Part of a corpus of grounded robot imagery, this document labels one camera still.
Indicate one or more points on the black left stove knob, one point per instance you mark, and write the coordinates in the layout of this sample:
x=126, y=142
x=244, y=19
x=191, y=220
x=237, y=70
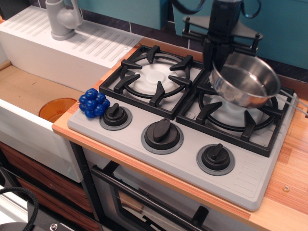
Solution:
x=116, y=118

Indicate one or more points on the black stove knob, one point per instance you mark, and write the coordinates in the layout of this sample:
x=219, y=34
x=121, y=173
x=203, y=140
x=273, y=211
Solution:
x=162, y=137
x=116, y=118
x=215, y=160

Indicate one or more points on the grey toy faucet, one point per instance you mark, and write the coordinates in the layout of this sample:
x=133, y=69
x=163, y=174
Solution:
x=63, y=21

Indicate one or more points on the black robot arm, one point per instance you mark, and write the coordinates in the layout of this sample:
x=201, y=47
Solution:
x=224, y=15

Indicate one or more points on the black middle stove knob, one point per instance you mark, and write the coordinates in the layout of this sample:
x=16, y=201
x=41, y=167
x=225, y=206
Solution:
x=162, y=137

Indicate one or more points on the black left burner grate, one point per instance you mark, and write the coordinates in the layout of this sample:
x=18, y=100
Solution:
x=152, y=82

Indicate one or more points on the stainless steel pan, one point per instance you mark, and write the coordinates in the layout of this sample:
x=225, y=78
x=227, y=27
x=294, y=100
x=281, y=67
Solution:
x=246, y=81

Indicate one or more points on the white toy sink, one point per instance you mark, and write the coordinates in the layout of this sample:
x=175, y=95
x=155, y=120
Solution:
x=36, y=69

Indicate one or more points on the blue toy blueberry cluster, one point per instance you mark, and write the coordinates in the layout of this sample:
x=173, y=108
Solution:
x=93, y=104

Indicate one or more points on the wooden drawer fronts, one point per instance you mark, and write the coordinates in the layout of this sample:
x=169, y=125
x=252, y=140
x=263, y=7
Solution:
x=56, y=193

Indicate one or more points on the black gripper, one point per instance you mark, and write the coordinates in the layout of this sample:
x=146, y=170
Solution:
x=240, y=39

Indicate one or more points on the grey toy stove top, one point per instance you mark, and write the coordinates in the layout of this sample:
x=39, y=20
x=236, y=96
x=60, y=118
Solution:
x=245, y=185

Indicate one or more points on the black right stove knob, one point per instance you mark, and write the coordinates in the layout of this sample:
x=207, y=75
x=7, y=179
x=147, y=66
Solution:
x=215, y=160

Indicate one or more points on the black right burner grate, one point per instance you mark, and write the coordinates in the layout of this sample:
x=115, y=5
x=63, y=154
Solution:
x=261, y=131

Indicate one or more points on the oven door with handle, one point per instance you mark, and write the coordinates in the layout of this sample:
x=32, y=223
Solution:
x=146, y=205

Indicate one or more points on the black burner grate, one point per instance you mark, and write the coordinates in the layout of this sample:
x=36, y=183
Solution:
x=261, y=131
x=152, y=82

